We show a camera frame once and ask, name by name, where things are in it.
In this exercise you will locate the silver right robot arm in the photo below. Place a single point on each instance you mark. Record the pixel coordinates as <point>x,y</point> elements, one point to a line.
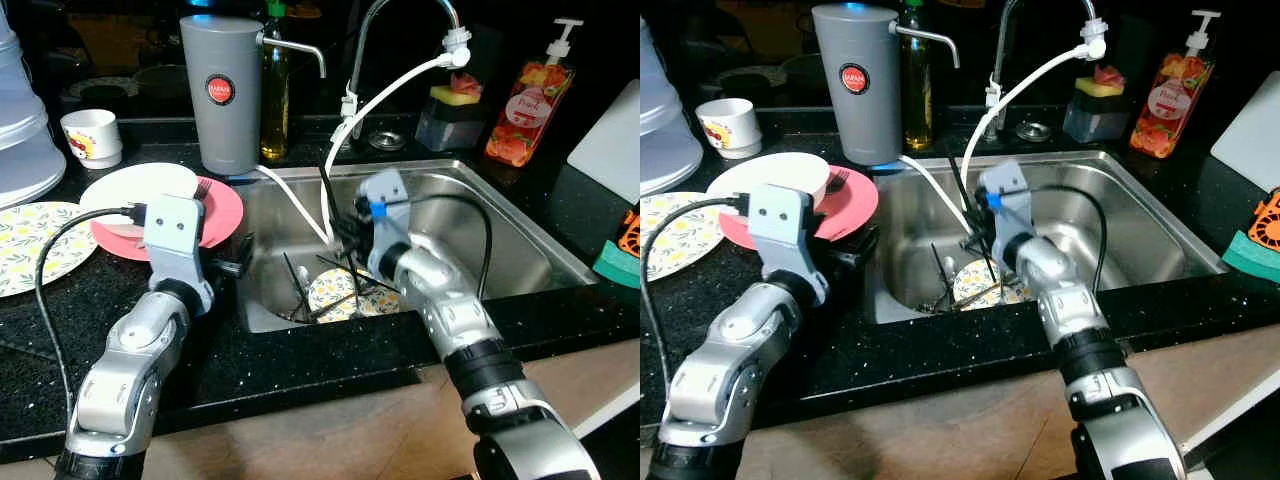
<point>1090,340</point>
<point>470,330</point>

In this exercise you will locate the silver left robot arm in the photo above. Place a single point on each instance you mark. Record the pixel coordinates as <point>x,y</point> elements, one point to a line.
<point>730,370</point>
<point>130,370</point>

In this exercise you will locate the pink plate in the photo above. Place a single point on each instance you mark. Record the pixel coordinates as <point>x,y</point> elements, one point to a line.
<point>222,215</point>
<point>855,205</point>

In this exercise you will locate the yellow floral plate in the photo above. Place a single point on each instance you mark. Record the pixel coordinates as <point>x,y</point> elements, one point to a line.
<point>680,240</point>
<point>335,290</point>
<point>30,250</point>
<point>975,285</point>

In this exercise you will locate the black fork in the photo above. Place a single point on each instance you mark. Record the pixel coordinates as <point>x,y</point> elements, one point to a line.
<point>837,180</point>
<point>201,189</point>

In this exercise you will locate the round chrome hole cover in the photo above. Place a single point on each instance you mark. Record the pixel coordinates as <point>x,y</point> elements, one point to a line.
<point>1033,131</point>
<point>386,140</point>

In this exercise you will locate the white bowl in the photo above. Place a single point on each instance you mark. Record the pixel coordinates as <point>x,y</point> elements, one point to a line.
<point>765,172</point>
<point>135,185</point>

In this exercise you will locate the black sponge holder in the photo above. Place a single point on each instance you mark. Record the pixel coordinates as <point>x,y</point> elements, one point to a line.
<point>1092,122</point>
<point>445,130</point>

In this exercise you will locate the grey water filter canister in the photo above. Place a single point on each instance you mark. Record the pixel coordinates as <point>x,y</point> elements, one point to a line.
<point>225,120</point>
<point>858,110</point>

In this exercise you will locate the glass oil bottle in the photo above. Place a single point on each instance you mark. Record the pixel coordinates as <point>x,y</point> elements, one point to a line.
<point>275,110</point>
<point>917,100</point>

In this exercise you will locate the stainless steel sink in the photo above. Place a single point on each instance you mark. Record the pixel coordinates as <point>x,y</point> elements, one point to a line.
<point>1150,225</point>
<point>520,235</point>

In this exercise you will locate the yellow and pink sponge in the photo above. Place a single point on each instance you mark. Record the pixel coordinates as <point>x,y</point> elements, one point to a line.
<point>1098,82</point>
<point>455,92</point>

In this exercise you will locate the white printed cup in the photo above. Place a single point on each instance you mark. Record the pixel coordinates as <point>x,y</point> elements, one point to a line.
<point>92,138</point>
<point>730,128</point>

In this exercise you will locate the chrome sink faucet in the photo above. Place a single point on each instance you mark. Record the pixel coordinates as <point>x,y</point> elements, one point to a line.
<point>1003,40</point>
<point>362,40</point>

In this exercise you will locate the orange soap pump bottle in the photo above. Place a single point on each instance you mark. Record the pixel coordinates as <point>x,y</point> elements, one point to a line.
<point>1170,105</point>
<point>530,115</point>

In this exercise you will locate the orange plastic scrubber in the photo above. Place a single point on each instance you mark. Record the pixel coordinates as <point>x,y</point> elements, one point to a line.
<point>1268,220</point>
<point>630,235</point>

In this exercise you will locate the large clear plastic container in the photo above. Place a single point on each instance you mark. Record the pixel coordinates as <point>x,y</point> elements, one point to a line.
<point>665,120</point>
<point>25,130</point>

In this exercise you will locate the green sponge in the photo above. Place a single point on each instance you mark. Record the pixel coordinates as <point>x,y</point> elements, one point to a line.
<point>615,265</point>
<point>1250,258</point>

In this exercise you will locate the white cutting board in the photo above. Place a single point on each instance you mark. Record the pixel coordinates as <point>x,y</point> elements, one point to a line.
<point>610,145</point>
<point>1255,140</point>

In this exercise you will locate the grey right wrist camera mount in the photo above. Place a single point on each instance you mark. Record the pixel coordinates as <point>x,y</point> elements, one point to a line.
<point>1005,180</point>
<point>385,190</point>

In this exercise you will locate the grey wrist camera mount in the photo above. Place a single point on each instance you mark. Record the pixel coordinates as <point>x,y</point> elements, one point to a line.
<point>782,220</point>
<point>385,190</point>
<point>175,230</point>
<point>1005,180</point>

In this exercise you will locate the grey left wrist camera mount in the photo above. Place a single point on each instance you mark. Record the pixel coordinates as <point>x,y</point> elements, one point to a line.
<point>175,230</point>
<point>782,220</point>

